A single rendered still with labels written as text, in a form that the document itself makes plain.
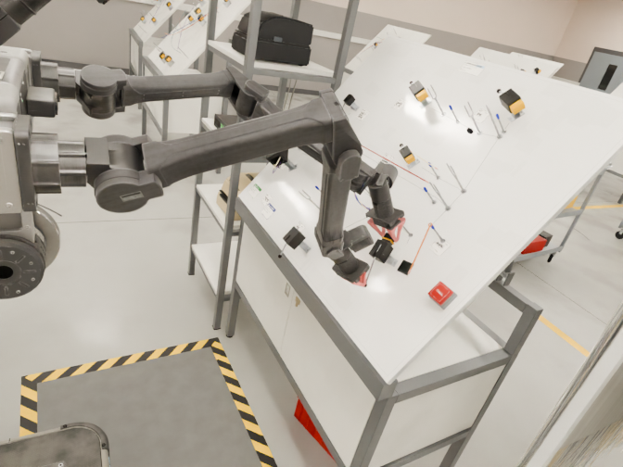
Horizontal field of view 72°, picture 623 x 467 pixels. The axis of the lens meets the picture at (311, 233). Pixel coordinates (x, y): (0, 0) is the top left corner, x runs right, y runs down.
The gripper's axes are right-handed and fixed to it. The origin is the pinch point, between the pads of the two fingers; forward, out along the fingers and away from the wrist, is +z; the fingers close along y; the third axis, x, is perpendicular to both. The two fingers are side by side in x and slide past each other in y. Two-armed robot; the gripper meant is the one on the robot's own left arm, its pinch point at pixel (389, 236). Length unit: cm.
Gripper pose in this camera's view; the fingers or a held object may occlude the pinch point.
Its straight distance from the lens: 135.1
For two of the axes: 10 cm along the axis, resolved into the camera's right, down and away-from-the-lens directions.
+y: -6.4, -2.9, 7.1
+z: 2.8, 7.8, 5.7
